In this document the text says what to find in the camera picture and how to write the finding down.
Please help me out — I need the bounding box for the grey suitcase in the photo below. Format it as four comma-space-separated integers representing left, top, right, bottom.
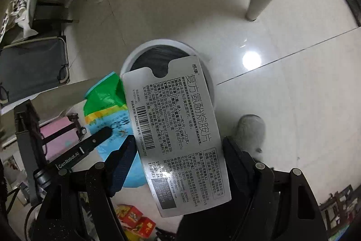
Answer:
0, 35, 70, 104

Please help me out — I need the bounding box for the black and white checkered cloth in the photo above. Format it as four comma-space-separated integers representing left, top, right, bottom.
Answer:
0, 0, 40, 42

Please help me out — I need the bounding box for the red printed box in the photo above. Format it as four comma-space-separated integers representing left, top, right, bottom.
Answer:
116, 204, 143, 229
132, 217, 156, 239

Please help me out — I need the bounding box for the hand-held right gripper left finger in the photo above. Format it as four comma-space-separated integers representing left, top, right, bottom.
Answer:
28, 134, 139, 241

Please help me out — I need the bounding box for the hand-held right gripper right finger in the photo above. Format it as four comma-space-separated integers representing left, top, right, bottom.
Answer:
222, 136, 329, 241

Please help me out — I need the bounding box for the printed medicine blister card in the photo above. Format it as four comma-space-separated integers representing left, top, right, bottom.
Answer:
121, 54, 232, 218

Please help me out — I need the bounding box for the white bin with black liner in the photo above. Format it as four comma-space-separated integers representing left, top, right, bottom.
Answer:
119, 38, 218, 112

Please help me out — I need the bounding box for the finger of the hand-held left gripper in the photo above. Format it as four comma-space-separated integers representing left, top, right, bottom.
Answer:
77, 126, 114, 156
66, 113, 88, 143

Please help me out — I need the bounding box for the pink suitcase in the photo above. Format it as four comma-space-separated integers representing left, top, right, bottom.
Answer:
38, 114, 85, 162

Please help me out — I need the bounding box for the green and blue plastic packet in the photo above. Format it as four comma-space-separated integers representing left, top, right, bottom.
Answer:
84, 71, 147, 188

